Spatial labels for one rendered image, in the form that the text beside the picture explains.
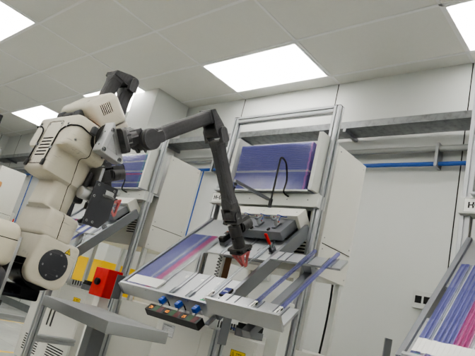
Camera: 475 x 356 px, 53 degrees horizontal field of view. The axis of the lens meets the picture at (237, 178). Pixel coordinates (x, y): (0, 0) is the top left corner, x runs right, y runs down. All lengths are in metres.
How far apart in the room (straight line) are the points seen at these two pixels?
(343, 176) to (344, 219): 0.24
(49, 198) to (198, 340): 1.10
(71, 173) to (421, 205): 2.75
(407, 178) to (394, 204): 0.23
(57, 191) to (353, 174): 1.67
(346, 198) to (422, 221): 1.18
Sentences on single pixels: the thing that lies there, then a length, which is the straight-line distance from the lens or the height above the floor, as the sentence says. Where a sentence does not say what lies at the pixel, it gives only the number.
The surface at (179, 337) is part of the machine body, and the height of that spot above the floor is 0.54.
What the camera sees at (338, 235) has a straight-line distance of 2.67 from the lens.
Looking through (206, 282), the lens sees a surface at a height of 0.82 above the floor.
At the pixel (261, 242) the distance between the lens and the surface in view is 2.39.
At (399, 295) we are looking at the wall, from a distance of 3.73.
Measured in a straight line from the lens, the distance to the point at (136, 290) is 2.40.
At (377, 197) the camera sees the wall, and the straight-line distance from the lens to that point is 4.00.
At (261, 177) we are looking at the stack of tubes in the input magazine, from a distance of 2.65.
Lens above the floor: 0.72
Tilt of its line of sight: 15 degrees up
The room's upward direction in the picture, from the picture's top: 14 degrees clockwise
